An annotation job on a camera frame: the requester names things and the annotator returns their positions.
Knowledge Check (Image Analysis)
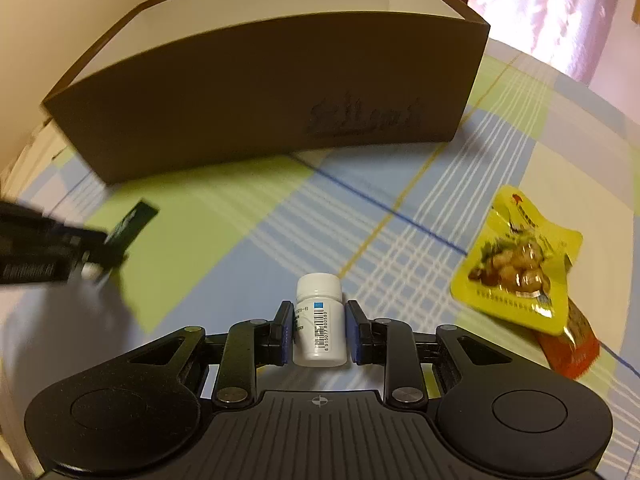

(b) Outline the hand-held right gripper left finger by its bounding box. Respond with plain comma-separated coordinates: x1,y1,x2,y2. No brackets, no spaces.
127,301,294,407

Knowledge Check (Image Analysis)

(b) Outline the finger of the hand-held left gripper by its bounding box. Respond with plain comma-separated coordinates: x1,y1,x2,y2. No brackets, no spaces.
0,201,128,275

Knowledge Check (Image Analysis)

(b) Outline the cream cartoon printed sheet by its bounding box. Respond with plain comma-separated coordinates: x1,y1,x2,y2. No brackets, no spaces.
10,120,68,186

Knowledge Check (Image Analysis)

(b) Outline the white pill bottle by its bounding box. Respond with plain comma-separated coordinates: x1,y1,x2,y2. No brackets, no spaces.
291,273,347,367

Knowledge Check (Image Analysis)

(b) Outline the yellow snack packet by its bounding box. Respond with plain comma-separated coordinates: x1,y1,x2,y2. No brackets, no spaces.
450,185,585,337

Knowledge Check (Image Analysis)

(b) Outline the pink lace curtain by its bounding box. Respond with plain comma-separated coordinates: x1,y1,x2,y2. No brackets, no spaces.
470,0,640,87

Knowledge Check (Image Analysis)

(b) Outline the orange snack packet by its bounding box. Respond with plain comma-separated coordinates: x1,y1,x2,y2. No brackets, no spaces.
532,255,601,379

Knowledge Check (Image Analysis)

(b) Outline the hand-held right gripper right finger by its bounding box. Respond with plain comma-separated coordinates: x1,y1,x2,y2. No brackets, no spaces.
346,300,516,408

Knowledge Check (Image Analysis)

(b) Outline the plaid bed sheet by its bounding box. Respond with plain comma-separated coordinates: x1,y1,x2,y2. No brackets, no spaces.
0,35,640,480

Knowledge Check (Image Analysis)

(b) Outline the dark green packet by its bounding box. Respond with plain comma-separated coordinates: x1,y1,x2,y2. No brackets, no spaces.
103,199,161,262

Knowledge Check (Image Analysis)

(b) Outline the brown cardboard box white inside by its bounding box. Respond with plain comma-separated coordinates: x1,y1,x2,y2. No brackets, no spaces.
41,0,492,185

